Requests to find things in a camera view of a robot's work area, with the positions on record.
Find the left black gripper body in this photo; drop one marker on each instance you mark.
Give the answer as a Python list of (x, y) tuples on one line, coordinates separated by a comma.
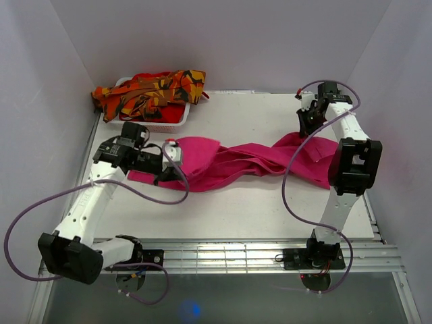
[(147, 163)]

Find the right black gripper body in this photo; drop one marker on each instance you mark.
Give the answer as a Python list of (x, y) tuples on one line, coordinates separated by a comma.
[(312, 117)]

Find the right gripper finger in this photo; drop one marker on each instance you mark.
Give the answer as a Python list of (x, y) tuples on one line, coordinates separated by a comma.
[(302, 117), (308, 129)]

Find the pink trousers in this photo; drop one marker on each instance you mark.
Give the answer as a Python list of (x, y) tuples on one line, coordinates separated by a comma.
[(209, 166)]

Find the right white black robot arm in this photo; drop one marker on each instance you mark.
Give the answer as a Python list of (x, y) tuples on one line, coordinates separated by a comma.
[(352, 170)]

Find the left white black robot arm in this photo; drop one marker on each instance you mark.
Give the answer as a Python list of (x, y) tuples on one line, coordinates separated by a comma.
[(70, 251)]

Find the orange camouflage trousers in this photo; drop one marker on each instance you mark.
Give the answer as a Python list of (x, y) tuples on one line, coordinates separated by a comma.
[(145, 96)]

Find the white plastic basket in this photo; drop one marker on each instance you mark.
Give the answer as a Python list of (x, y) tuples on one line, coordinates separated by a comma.
[(168, 128)]

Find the red garment in basket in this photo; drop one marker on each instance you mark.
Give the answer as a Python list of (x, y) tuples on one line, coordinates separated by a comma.
[(170, 114)]

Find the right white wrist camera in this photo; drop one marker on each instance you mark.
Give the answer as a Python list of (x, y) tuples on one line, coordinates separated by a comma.
[(306, 98)]

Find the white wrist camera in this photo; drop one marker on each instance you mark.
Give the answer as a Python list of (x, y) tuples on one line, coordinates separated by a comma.
[(306, 98), (172, 154)]

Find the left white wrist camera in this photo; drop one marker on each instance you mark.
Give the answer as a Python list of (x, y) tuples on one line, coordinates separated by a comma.
[(172, 154)]

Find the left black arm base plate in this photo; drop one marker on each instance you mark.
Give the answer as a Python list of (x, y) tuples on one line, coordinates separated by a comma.
[(141, 260)]

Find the aluminium front rail frame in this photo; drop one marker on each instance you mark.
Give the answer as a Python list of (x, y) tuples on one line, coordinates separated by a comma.
[(237, 282)]

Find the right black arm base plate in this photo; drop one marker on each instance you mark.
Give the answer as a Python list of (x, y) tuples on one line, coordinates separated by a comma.
[(300, 259)]

